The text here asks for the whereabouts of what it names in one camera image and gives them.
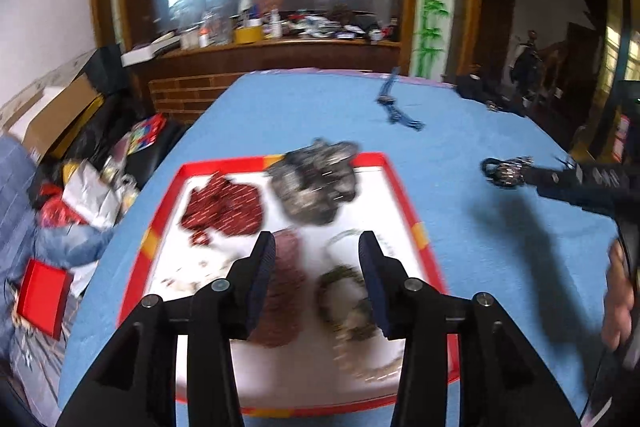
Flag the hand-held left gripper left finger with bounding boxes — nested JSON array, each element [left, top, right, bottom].
[[55, 231, 277, 427]]

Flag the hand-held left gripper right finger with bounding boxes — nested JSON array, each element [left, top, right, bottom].
[[358, 230, 583, 427]]

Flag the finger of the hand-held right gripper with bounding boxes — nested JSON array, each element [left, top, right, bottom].
[[520, 163, 622, 219]]

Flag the red checked scrunchie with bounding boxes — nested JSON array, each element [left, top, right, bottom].
[[247, 228, 307, 349]]

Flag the dark beaded bracelet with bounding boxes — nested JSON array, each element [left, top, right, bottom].
[[316, 264, 377, 346]]

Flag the jade bead bracelet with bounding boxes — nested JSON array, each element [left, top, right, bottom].
[[325, 228, 373, 269]]

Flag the white dotted scrunchie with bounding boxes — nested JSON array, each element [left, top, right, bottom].
[[159, 257, 236, 296]]

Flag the black hair tie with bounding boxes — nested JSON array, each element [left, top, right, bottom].
[[480, 155, 536, 190]]

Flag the red cardboard tray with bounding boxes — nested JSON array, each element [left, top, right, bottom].
[[116, 152, 461, 418]]

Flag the person's right hand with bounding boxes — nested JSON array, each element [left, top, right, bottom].
[[601, 239, 639, 350]]

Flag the red dotted scrunchie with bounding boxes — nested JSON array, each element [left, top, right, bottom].
[[180, 173, 265, 246]]

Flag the grey black scrunchie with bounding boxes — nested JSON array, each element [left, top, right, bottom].
[[267, 138, 362, 226]]

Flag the black backpack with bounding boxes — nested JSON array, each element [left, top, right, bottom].
[[510, 29, 544, 88]]

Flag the black bag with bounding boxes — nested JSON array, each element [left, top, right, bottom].
[[455, 74, 531, 118]]

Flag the blue striped wristwatch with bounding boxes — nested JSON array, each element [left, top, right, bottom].
[[376, 66, 427, 132]]

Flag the silver foil bag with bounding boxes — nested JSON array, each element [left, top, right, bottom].
[[62, 159, 139, 228]]

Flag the colourful toy box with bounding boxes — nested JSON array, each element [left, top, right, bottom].
[[127, 114, 169, 156]]

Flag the small red box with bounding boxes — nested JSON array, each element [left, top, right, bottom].
[[15, 258, 74, 339]]

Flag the wooden counter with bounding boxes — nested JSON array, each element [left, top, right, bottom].
[[122, 37, 402, 128]]

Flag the white flat box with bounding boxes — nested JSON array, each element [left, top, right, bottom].
[[121, 38, 181, 68]]

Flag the clear glass pitcher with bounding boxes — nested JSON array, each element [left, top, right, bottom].
[[202, 9, 234, 46]]

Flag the cardboard box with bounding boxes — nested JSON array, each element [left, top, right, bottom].
[[5, 74, 104, 158]]

